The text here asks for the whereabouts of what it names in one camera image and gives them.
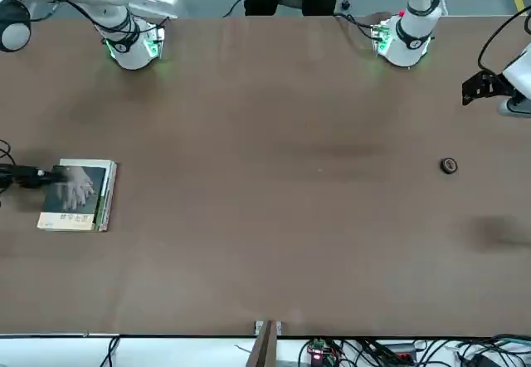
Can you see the brown divider board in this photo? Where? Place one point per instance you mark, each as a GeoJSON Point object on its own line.
{"type": "Point", "coordinates": [263, 346]}

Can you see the black power adapter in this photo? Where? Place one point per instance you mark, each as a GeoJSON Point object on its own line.
{"type": "Point", "coordinates": [483, 360]}

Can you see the small dark round object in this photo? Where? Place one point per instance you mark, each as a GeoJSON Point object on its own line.
{"type": "Point", "coordinates": [443, 166]}

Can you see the green and white book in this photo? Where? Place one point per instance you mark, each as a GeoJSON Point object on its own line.
{"type": "Point", "coordinates": [83, 162]}

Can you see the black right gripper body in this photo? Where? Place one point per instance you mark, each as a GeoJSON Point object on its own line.
{"type": "Point", "coordinates": [7, 176]}

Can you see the black power strip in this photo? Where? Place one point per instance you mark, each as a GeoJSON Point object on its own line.
{"type": "Point", "coordinates": [398, 350]}

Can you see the circuit board red light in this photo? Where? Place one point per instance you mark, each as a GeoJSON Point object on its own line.
{"type": "Point", "coordinates": [317, 356]}

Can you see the dark book with hands cover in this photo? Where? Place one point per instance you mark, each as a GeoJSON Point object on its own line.
{"type": "Point", "coordinates": [74, 201]}

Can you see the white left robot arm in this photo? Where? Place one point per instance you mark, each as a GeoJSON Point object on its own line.
{"type": "Point", "coordinates": [415, 39]}

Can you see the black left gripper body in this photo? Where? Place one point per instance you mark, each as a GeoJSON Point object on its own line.
{"type": "Point", "coordinates": [506, 88]}

